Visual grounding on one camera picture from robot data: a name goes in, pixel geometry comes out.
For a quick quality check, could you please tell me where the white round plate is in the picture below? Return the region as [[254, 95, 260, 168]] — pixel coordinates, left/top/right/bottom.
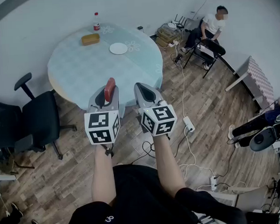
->
[[109, 42, 129, 56]]

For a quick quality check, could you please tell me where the yellow rectangular food container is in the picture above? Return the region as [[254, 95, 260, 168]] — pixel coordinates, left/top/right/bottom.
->
[[81, 33, 101, 47]]

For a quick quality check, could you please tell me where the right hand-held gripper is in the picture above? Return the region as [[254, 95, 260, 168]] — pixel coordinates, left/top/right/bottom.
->
[[133, 80, 179, 138]]

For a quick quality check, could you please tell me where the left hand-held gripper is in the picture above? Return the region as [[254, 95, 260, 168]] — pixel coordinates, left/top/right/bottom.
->
[[82, 85, 122, 146]]

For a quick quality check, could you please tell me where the light blue flowered tablecloth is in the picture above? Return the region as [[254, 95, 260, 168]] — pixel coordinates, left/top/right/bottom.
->
[[45, 20, 166, 123]]

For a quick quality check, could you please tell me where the olive storage crate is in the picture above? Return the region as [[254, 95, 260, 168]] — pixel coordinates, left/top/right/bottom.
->
[[155, 25, 183, 48]]

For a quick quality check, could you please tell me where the person's left forearm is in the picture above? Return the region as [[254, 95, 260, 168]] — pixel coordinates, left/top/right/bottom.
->
[[88, 143, 118, 206]]

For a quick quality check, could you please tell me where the person's right forearm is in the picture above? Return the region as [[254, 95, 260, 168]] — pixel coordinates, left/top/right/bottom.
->
[[152, 132, 187, 199]]

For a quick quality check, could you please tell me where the black cable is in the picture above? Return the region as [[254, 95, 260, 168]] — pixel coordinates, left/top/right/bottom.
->
[[122, 140, 157, 166]]

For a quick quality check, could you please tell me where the white table with checkered top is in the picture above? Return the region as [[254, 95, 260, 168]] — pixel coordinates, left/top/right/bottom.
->
[[223, 55, 276, 112]]

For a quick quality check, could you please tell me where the white power strip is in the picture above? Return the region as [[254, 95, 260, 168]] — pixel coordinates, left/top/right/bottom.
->
[[209, 175, 218, 192], [182, 116, 196, 133], [166, 39, 180, 48]]

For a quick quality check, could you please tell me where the clear bottle with red label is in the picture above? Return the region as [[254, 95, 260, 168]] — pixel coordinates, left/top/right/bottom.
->
[[92, 12, 101, 32]]

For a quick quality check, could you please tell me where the black folding chair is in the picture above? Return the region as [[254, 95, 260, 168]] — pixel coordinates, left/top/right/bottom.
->
[[182, 38, 228, 80]]

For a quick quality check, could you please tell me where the round wooden table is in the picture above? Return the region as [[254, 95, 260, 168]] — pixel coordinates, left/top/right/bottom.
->
[[48, 67, 89, 114]]

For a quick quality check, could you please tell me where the white cable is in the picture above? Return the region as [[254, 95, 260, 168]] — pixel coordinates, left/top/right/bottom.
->
[[177, 124, 215, 180]]

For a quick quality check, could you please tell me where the white router with black antennas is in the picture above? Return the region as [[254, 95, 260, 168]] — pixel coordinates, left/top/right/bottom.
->
[[172, 13, 188, 29]]

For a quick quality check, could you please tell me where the red piece of meat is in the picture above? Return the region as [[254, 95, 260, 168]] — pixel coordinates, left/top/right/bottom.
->
[[103, 77, 117, 102]]

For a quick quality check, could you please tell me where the person's white striped shoe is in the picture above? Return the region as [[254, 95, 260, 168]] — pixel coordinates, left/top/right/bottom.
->
[[193, 210, 223, 224]]

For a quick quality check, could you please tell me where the white flat panel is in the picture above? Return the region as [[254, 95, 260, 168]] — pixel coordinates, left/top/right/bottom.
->
[[214, 185, 270, 215]]

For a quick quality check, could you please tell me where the white shelf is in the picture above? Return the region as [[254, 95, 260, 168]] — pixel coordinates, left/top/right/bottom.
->
[[0, 173, 18, 198]]

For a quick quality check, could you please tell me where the person's black shirt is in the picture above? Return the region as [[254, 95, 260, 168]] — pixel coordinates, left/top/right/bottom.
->
[[60, 159, 247, 224]]

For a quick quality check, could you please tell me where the black wrist strap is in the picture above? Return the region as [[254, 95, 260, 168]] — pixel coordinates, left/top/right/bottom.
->
[[101, 145, 115, 159]]

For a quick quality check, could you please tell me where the black round device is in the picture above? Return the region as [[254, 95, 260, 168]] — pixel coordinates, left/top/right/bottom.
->
[[249, 126, 277, 152]]

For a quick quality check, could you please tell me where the black office chair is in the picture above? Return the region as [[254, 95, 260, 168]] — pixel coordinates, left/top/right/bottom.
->
[[0, 70, 79, 164]]

